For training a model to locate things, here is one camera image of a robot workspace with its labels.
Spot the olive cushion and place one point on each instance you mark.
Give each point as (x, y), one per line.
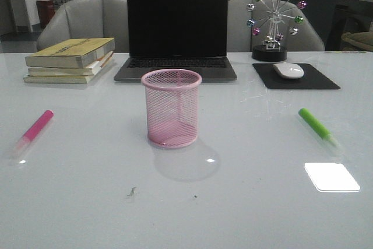
(361, 40)

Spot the cream book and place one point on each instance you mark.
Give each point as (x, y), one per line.
(58, 79)
(90, 70)

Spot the bottom cream book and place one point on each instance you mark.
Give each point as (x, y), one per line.
(58, 79)

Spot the right grey armchair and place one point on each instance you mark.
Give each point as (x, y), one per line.
(247, 26)

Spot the top yellow book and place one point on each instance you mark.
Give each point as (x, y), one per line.
(72, 53)

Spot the green highlighter pen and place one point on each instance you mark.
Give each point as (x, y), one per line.
(319, 129)

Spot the left grey armchair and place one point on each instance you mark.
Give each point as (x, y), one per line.
(88, 19)

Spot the white computer mouse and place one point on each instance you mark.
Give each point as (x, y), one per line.
(288, 70)

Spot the grey armchair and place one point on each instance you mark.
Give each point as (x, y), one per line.
(88, 19)
(247, 26)

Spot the pink mesh pen holder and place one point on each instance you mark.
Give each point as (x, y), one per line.
(172, 106)

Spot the red trash bin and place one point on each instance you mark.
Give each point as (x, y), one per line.
(45, 9)

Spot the ferris wheel desk ornament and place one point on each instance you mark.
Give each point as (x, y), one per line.
(271, 49)

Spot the middle cream book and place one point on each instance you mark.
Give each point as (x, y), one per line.
(90, 70)

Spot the pink highlighter pen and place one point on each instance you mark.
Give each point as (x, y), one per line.
(29, 136)

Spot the grey open laptop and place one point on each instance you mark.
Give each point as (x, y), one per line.
(177, 34)

